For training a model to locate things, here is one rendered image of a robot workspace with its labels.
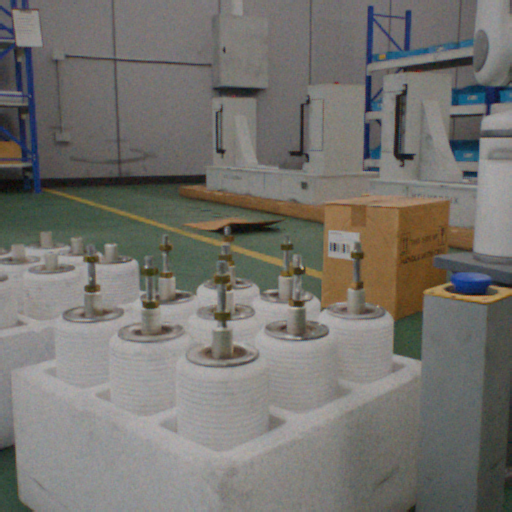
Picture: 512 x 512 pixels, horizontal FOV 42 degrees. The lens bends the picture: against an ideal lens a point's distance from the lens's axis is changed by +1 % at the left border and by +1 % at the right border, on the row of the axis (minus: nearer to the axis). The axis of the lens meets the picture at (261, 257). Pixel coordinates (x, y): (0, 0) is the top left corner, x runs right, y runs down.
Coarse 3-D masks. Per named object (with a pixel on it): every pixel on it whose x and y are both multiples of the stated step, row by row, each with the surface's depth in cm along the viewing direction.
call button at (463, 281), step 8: (464, 272) 70; (472, 272) 70; (456, 280) 67; (464, 280) 67; (472, 280) 66; (480, 280) 66; (488, 280) 67; (456, 288) 68; (464, 288) 67; (472, 288) 67; (480, 288) 67
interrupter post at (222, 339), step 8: (216, 328) 66; (224, 328) 66; (232, 328) 67; (216, 336) 66; (224, 336) 66; (232, 336) 67; (216, 344) 66; (224, 344) 66; (232, 344) 67; (216, 352) 66; (224, 352) 66; (232, 352) 67
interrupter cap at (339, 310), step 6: (330, 306) 86; (336, 306) 86; (342, 306) 86; (366, 306) 86; (372, 306) 86; (378, 306) 86; (330, 312) 83; (336, 312) 83; (342, 312) 83; (366, 312) 84; (372, 312) 83; (378, 312) 83; (384, 312) 83; (342, 318) 81; (348, 318) 81; (354, 318) 81; (360, 318) 81; (366, 318) 81; (372, 318) 81; (378, 318) 81
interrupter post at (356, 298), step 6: (348, 294) 84; (354, 294) 83; (360, 294) 83; (348, 300) 84; (354, 300) 83; (360, 300) 83; (348, 306) 84; (354, 306) 83; (360, 306) 83; (348, 312) 84; (354, 312) 83; (360, 312) 83
